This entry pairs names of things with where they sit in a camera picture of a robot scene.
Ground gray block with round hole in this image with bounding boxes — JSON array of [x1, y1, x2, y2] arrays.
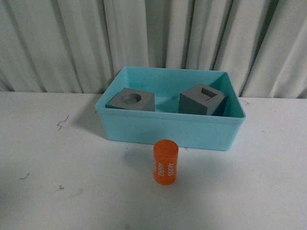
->
[[106, 88, 155, 112]]

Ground orange cylinder with white numbers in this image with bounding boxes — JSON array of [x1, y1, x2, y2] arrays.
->
[[153, 139, 178, 185]]

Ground gray block with square slot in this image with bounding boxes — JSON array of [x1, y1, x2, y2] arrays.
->
[[178, 83, 228, 116]]

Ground light blue plastic box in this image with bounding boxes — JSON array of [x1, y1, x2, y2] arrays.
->
[[95, 67, 246, 150]]

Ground white pleated curtain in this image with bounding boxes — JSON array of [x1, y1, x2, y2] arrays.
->
[[0, 0, 307, 98]]

